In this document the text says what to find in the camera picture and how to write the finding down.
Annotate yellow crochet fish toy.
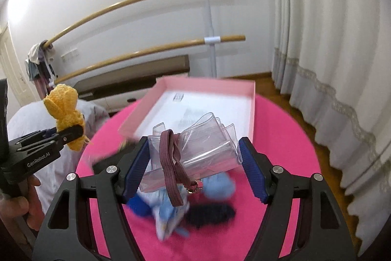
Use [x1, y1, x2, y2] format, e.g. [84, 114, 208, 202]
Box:
[43, 84, 89, 151]

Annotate maroon strap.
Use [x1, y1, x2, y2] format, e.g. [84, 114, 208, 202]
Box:
[158, 128, 204, 207]

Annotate light blue fuzzy pom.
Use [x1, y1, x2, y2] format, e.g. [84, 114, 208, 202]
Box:
[201, 172, 236, 201]

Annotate black glasses case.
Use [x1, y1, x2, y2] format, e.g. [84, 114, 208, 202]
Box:
[91, 140, 138, 175]

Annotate clear plastic pouch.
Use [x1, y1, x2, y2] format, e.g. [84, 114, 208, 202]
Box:
[139, 113, 243, 193]

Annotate dark navy scrunchie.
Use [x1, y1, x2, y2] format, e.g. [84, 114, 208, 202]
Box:
[185, 203, 236, 229]

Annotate light blue patterned scrunchie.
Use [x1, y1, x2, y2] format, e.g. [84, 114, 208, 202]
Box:
[133, 185, 190, 241]

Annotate person's left hand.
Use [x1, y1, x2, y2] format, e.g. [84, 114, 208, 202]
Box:
[1, 175, 44, 236]

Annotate pink round table cover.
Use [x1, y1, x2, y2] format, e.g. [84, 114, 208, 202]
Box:
[76, 95, 320, 260]

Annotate white brown tv cabinet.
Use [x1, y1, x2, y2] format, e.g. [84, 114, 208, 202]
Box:
[74, 55, 190, 113]

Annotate pink cardboard box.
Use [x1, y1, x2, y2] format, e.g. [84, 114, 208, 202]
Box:
[119, 76, 255, 140]

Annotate clothes hanging on bar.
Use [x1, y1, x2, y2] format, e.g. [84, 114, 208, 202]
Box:
[24, 40, 57, 99]

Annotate lower wooden ballet bar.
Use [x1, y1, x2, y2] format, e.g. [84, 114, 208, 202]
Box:
[54, 34, 246, 85]

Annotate wooden ballet bar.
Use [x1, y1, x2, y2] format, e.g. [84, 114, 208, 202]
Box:
[54, 34, 246, 85]
[42, 0, 241, 50]

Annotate white barre stand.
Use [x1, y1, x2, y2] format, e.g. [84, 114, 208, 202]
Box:
[204, 0, 218, 78]

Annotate white curtain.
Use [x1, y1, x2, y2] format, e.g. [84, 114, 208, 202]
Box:
[272, 0, 390, 253]

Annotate upper wooden ballet bar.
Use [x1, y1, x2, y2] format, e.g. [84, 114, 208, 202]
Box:
[42, 0, 241, 50]

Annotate white wall switch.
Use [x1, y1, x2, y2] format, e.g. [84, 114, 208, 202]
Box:
[61, 48, 79, 62]

